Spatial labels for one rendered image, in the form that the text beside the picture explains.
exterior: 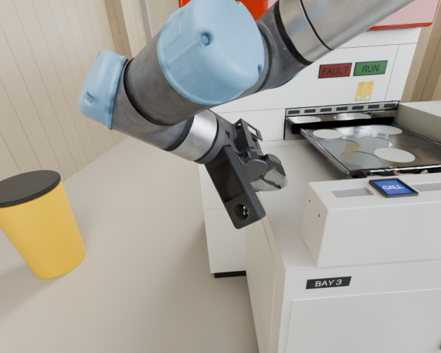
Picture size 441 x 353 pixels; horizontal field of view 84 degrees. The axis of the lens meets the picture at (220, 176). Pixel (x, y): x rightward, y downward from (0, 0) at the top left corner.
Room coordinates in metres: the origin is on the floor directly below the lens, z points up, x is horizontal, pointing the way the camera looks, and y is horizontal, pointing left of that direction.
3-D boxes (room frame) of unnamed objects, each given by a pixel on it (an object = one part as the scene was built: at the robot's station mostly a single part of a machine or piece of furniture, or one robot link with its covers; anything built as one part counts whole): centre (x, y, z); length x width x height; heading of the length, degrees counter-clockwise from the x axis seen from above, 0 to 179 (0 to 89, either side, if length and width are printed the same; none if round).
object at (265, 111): (0.96, -0.31, 1.02); 0.81 x 0.03 x 0.40; 91
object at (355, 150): (0.74, -0.51, 0.90); 0.34 x 0.34 x 0.01; 1
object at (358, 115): (0.95, -0.49, 0.89); 0.44 x 0.02 x 0.10; 91
